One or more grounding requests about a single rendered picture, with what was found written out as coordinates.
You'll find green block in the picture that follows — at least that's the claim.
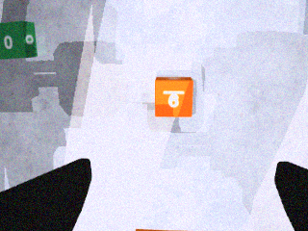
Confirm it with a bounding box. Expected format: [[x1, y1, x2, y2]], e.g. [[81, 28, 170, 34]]
[[0, 20, 38, 59]]

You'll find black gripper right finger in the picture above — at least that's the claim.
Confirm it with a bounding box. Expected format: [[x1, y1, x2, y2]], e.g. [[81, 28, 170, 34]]
[[274, 161, 308, 231]]

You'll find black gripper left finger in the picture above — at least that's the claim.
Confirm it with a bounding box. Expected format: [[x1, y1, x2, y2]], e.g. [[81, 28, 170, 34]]
[[0, 158, 92, 231]]

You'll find orange block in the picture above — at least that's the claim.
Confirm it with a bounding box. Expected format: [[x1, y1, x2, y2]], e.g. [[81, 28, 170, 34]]
[[154, 77, 193, 116]]

